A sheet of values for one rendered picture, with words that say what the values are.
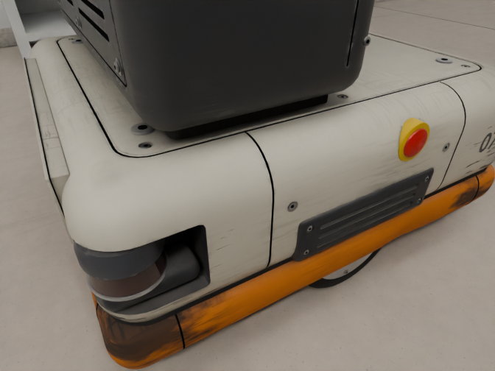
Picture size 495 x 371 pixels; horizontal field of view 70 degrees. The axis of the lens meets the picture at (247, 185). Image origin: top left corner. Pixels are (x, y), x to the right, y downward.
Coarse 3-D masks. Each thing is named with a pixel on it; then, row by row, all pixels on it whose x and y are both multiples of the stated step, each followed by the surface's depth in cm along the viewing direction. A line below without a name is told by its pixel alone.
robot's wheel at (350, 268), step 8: (368, 256) 54; (352, 264) 52; (360, 264) 54; (336, 272) 51; (344, 272) 52; (352, 272) 54; (320, 280) 50; (328, 280) 51; (336, 280) 53; (344, 280) 54; (320, 288) 52
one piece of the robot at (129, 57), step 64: (64, 0) 53; (128, 0) 24; (192, 0) 25; (256, 0) 27; (320, 0) 30; (128, 64) 27; (192, 64) 27; (256, 64) 30; (320, 64) 34; (192, 128) 34
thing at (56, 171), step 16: (32, 64) 57; (32, 80) 51; (32, 96) 45; (32, 112) 42; (48, 112) 42; (48, 128) 38; (48, 144) 36; (48, 160) 33; (64, 160) 33; (48, 176) 31; (64, 176) 31; (64, 224) 34
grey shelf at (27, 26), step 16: (16, 0) 159; (32, 0) 162; (48, 0) 165; (16, 16) 127; (32, 16) 157; (48, 16) 157; (16, 32) 130; (32, 32) 132; (48, 32) 135; (64, 32) 138
